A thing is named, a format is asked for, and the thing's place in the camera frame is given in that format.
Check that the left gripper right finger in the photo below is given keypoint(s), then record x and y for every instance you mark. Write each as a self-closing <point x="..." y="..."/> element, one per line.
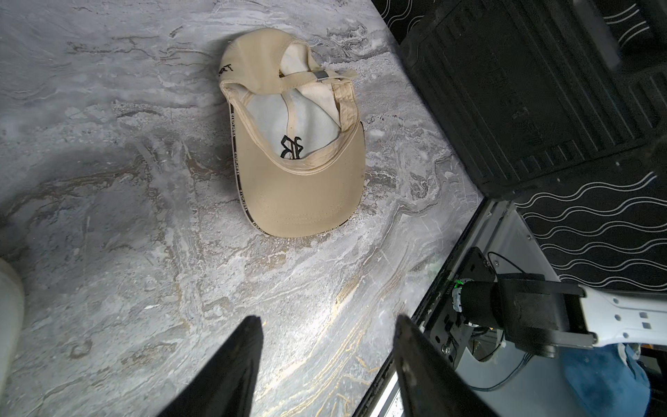
<point x="428" y="385"/>

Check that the blue cap on floor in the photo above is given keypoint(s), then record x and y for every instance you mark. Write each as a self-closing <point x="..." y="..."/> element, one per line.
<point x="607" y="381"/>

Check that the white baseball cap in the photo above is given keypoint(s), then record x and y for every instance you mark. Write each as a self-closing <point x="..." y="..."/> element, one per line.
<point x="12" y="305"/>

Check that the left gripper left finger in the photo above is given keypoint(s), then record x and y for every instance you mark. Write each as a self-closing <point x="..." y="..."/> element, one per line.
<point x="226" y="384"/>

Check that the tan baseball cap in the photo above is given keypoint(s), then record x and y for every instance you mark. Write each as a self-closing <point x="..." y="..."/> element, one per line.
<point x="296" y="133"/>

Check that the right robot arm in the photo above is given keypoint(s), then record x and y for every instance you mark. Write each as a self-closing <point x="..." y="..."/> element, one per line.
<point x="539" y="316"/>

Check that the black orange tool case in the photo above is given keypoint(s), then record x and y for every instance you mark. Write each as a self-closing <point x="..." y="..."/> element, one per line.
<point x="527" y="91"/>

